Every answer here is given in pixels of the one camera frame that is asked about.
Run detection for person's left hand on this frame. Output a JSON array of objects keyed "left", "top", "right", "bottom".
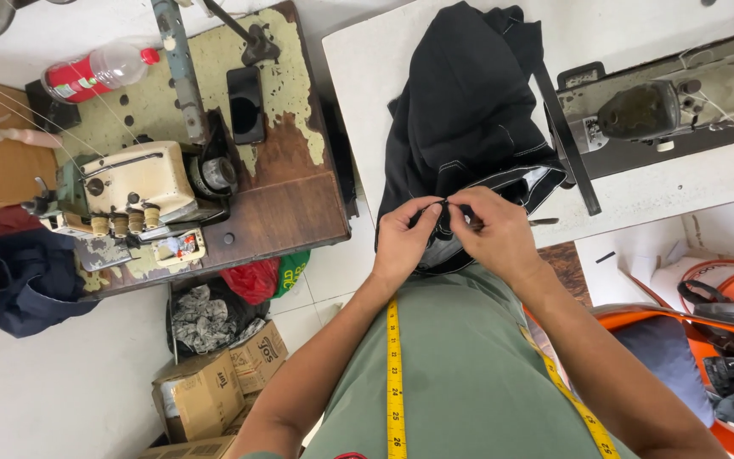
[{"left": 373, "top": 195, "right": 446, "bottom": 285}]

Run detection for person's right hand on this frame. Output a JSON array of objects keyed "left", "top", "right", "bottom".
[{"left": 446, "top": 185, "right": 545, "bottom": 289}]

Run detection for black garment with white stitching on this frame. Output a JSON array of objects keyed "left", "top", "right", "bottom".
[{"left": 375, "top": 1, "right": 568, "bottom": 276}]

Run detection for green bag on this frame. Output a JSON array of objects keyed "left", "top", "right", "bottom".
[{"left": 270, "top": 250, "right": 312, "bottom": 300}]

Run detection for worn wooden sewing table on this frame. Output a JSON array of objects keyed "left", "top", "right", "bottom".
[{"left": 42, "top": 0, "right": 352, "bottom": 300}]

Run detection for yellow measuring tape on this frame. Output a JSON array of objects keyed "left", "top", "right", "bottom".
[{"left": 385, "top": 296, "right": 621, "bottom": 459}]

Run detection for person's green shirt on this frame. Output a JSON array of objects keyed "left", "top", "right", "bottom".
[{"left": 240, "top": 262, "right": 641, "bottom": 459}]

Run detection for red plastic bag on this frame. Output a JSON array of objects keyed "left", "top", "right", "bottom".
[{"left": 218, "top": 258, "right": 281, "bottom": 306}]

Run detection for small brown cardboard box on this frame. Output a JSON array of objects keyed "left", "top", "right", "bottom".
[{"left": 229, "top": 320, "right": 289, "bottom": 395}]

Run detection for black smartphone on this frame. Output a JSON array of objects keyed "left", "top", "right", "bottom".
[{"left": 226, "top": 65, "right": 268, "bottom": 146}]

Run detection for black bag of fabric scraps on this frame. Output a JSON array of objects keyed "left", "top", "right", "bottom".
[{"left": 166, "top": 279, "right": 271, "bottom": 357}]

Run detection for grey industrial sewing machine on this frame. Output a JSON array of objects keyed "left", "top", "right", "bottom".
[{"left": 533, "top": 23, "right": 734, "bottom": 218}]

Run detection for small cream tray of bits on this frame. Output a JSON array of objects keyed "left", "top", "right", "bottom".
[{"left": 152, "top": 227, "right": 208, "bottom": 268}]

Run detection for black metal stand base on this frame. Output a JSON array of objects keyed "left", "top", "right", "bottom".
[{"left": 203, "top": 0, "right": 282, "bottom": 67}]

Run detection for large brown cardboard box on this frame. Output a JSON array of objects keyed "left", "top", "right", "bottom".
[{"left": 152, "top": 350, "right": 246, "bottom": 445}]

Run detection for cream overlock sewing machine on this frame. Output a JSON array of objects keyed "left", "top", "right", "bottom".
[{"left": 22, "top": 140, "right": 240, "bottom": 256}]

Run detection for grey metal thread stand bar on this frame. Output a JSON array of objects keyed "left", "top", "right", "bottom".
[{"left": 150, "top": 0, "right": 210, "bottom": 145}]

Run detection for flat brown cardboard box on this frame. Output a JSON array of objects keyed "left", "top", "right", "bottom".
[{"left": 138, "top": 435, "right": 240, "bottom": 459}]

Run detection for clear bottle with red label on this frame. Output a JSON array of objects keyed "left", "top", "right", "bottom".
[{"left": 41, "top": 42, "right": 161, "bottom": 105}]

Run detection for small black box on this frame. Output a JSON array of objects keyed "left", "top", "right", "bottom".
[{"left": 24, "top": 79, "right": 82, "bottom": 135}]

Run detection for heap of dark blue clothes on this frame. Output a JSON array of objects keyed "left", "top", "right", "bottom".
[{"left": 0, "top": 205, "right": 99, "bottom": 339}]

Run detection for pink plastic piece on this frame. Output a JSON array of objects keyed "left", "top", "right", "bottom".
[{"left": 0, "top": 114, "right": 63, "bottom": 150}]

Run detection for black handled scissors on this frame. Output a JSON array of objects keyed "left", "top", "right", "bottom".
[{"left": 677, "top": 278, "right": 734, "bottom": 321}]

